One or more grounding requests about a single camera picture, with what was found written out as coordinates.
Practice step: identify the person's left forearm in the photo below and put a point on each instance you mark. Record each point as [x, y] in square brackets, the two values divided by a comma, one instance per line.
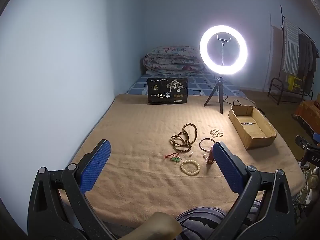
[157, 226]

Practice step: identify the black clothes rack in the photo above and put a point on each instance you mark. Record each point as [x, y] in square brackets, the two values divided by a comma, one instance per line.
[275, 87]

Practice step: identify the black tripod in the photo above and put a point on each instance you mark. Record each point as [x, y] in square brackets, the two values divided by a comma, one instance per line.
[220, 90]

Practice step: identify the yellow box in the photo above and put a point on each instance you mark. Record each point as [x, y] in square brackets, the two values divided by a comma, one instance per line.
[295, 82]

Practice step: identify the dark hanging clothes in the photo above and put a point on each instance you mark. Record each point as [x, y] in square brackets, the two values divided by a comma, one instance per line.
[306, 60]

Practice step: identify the folded floral quilt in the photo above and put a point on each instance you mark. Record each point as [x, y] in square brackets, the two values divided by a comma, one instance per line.
[172, 60]

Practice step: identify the striped pants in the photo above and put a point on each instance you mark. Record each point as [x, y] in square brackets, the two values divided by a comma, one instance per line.
[195, 220]

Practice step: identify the phone clamp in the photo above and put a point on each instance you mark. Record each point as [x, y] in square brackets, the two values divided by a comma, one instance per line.
[223, 38]

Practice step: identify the orange cloth covered stand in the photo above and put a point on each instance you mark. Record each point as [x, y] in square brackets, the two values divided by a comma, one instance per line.
[310, 112]

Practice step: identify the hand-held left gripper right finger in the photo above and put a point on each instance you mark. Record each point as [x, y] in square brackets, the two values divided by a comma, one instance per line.
[227, 162]

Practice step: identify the striped white towel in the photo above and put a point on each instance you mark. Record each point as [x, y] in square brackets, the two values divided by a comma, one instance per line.
[290, 45]

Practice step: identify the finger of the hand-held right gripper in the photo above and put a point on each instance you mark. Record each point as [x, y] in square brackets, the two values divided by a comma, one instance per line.
[303, 143]
[317, 138]

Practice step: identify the brown door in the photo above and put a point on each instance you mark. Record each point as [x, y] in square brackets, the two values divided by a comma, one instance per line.
[275, 55]

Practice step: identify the black printed snack bag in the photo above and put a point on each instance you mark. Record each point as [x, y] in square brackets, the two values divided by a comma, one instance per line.
[167, 91]

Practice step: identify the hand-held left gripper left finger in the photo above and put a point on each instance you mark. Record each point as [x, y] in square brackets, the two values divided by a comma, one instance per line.
[100, 160]

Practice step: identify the thin black bangle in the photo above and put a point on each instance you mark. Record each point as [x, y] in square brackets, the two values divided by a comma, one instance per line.
[200, 146]

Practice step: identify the cardboard box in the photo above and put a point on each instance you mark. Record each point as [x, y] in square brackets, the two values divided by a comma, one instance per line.
[260, 136]

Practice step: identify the blue patterned bed sheet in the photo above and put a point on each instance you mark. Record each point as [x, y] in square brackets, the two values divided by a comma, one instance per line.
[200, 85]

